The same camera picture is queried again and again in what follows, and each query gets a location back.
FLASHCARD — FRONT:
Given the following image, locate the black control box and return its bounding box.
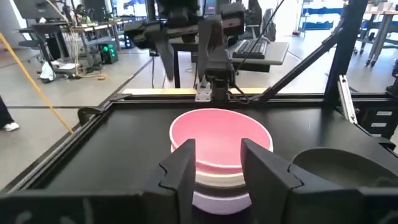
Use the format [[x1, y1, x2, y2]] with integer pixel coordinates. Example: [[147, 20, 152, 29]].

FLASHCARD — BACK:
[[357, 105, 398, 138]]

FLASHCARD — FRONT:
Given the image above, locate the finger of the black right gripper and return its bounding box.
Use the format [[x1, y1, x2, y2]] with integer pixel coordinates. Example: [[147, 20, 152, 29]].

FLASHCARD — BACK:
[[150, 29, 175, 81]]

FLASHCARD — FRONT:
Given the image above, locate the black bowl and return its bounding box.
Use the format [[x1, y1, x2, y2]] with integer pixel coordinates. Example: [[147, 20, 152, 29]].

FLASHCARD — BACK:
[[292, 147, 398, 189]]

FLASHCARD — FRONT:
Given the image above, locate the black vertical frame post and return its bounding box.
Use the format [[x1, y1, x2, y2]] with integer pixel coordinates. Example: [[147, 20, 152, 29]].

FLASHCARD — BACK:
[[323, 0, 369, 103]]

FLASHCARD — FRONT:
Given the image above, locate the black keyboard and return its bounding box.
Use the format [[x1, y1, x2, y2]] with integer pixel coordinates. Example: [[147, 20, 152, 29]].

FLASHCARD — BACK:
[[232, 39, 269, 60]]

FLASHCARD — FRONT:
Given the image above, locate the black diagonal frame brace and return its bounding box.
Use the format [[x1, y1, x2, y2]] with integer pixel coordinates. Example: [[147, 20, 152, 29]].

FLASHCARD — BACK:
[[257, 30, 340, 103]]

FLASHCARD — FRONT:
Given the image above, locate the yellow cable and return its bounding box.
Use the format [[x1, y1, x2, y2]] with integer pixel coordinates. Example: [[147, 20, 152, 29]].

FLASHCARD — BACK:
[[0, 32, 75, 134]]

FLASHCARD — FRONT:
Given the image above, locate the blue shelf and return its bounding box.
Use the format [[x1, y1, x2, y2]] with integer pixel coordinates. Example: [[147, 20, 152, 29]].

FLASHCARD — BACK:
[[300, 6, 343, 32]]

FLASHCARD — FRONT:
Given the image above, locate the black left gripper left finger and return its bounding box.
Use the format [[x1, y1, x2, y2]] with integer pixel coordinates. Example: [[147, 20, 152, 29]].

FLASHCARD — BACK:
[[141, 139, 197, 224]]

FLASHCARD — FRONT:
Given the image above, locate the person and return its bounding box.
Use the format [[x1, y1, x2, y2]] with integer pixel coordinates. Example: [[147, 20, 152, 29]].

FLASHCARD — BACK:
[[73, 3, 94, 26], [0, 95, 20, 132]]

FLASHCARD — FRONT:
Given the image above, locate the grey workbench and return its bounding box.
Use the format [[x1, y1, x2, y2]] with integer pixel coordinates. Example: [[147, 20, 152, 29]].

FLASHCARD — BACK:
[[357, 1, 398, 67]]

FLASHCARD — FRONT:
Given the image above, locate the grey desk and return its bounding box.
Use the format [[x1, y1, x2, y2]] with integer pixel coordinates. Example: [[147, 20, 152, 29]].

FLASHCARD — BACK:
[[228, 40, 290, 74]]

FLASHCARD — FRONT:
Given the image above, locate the silver aluminium rail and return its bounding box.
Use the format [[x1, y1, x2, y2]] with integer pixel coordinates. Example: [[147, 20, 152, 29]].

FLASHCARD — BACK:
[[337, 74, 359, 125]]

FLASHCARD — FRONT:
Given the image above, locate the black office chair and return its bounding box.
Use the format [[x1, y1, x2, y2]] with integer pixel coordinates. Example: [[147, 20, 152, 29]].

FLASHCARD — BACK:
[[260, 7, 277, 42]]

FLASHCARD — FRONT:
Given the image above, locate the black metal table frame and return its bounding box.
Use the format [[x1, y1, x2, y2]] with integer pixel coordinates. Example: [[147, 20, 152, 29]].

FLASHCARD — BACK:
[[0, 91, 398, 195]]

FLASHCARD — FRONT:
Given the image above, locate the white bowl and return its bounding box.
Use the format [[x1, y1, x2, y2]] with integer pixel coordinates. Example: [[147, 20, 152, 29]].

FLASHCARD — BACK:
[[194, 169, 248, 189]]

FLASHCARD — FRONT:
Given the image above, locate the black desk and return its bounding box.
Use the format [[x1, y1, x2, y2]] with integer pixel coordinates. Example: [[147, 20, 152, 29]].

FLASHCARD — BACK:
[[18, 21, 74, 63]]

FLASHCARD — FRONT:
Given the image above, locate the silver metal bracket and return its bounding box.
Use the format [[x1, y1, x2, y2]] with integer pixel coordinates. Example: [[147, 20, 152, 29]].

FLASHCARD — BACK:
[[195, 81, 213, 103]]

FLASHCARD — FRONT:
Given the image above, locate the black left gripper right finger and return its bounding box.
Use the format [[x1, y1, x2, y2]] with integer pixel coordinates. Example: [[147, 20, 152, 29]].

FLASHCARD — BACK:
[[241, 138, 363, 224]]

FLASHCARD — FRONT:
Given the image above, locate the pink bowl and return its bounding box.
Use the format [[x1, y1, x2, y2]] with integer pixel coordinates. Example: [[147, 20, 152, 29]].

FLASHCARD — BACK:
[[169, 108, 274, 175]]

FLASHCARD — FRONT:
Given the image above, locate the lavender bowl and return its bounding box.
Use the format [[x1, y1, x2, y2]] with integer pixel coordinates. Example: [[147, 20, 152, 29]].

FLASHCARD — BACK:
[[192, 190, 252, 216]]

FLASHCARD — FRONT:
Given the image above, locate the white bag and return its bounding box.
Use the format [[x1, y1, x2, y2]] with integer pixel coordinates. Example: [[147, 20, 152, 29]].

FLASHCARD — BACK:
[[39, 60, 57, 84]]

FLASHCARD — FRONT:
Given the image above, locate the black computer with green lights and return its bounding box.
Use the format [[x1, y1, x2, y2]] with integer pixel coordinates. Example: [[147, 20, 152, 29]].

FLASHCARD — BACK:
[[99, 42, 119, 65]]

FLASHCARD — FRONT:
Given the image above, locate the black corner handle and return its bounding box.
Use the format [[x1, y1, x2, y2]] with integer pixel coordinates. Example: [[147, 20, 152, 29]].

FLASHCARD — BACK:
[[76, 106, 106, 126]]

